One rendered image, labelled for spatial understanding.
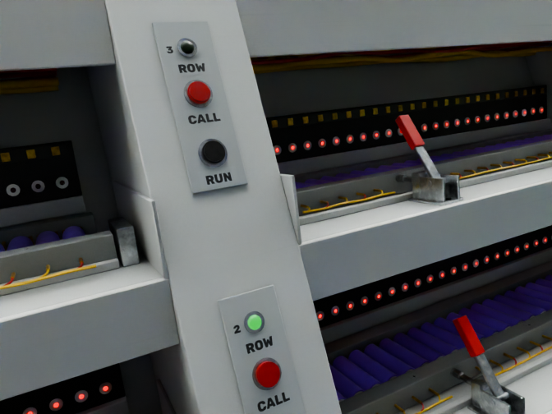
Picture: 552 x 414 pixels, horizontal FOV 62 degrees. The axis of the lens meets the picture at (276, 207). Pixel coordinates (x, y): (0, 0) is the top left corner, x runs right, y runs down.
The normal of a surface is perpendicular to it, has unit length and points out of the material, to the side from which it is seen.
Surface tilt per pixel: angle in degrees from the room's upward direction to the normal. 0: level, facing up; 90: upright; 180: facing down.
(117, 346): 108
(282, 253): 90
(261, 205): 90
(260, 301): 90
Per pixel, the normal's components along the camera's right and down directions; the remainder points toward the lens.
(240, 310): 0.39, -0.18
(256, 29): 0.44, 0.11
